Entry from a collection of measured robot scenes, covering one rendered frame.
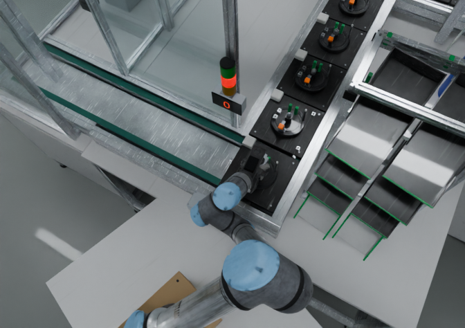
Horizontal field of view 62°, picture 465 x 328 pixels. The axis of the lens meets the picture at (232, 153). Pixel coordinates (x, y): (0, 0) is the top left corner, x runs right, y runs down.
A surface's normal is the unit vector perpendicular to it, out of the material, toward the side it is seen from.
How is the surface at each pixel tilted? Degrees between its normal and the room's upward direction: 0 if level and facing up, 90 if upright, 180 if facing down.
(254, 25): 0
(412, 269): 0
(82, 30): 0
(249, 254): 43
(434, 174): 25
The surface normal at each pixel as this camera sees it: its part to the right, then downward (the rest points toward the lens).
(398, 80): -0.29, -0.07
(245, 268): -0.61, -0.61
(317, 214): -0.47, 0.21
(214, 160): -0.03, -0.42
